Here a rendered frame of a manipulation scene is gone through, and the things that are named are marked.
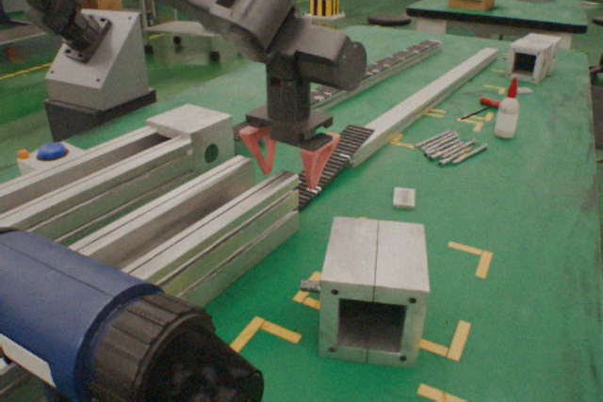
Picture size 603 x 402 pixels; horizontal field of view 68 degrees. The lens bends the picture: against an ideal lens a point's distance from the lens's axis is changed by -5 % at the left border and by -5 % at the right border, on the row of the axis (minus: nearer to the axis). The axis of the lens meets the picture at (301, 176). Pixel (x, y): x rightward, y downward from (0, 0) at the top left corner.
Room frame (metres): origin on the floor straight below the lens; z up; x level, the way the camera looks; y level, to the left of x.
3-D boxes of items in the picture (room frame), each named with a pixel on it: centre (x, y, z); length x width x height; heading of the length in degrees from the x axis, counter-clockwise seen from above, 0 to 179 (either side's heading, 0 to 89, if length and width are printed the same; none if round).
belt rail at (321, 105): (1.21, -0.19, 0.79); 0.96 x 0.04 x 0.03; 145
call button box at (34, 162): (0.62, 0.37, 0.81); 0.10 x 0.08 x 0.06; 55
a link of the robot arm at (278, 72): (0.58, 0.01, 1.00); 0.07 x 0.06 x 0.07; 49
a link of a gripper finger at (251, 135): (0.60, 0.04, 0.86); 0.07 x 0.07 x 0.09; 56
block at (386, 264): (0.35, -0.06, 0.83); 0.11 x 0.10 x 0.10; 80
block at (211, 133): (0.69, 0.19, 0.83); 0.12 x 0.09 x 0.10; 55
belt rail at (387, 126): (1.10, -0.34, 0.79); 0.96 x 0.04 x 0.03; 145
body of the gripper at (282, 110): (0.58, 0.02, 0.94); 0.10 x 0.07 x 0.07; 56
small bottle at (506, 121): (0.84, -0.40, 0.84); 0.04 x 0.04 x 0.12
